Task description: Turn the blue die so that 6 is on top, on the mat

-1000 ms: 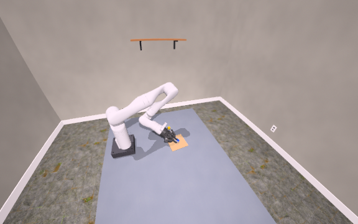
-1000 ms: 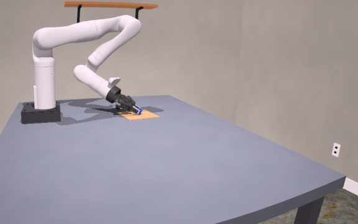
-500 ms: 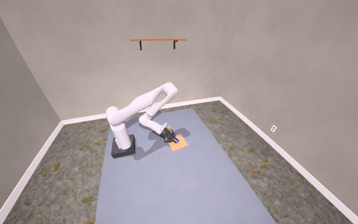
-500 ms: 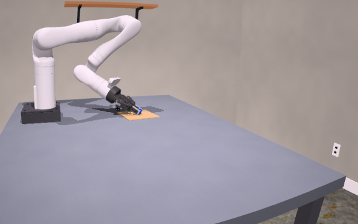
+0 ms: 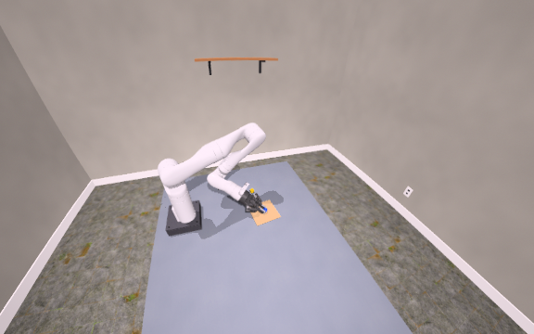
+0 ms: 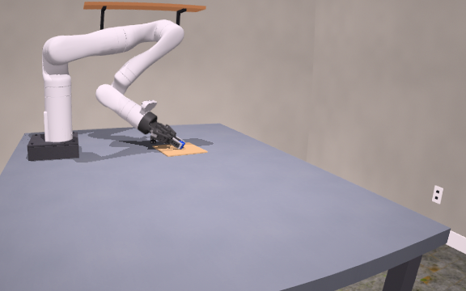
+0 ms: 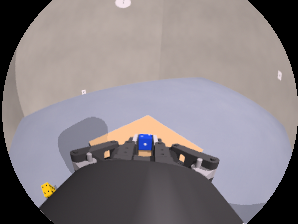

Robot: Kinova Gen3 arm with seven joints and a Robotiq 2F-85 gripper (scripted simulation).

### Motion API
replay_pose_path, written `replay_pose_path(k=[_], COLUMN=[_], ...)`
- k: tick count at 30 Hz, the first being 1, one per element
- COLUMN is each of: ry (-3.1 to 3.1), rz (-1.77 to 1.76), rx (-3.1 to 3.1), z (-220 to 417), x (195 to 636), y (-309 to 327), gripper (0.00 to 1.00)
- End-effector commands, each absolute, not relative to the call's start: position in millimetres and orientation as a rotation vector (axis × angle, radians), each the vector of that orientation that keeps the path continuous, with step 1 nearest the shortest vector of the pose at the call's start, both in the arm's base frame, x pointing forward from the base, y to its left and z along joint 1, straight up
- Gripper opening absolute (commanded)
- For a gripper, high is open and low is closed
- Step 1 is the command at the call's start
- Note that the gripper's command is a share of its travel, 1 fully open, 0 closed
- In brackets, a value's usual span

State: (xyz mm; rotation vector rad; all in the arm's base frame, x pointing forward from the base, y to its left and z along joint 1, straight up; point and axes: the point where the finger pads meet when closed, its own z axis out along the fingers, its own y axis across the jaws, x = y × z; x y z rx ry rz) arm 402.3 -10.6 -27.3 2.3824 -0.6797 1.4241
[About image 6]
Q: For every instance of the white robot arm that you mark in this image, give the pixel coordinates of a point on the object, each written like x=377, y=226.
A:
x=60, y=50

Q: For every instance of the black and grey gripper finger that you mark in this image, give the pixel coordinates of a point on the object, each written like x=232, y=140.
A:
x=170, y=131
x=164, y=138

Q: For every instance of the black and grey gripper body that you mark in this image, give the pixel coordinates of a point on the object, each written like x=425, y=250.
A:
x=148, y=122

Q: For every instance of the tan flat mat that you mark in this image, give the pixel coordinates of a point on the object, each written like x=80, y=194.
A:
x=170, y=150

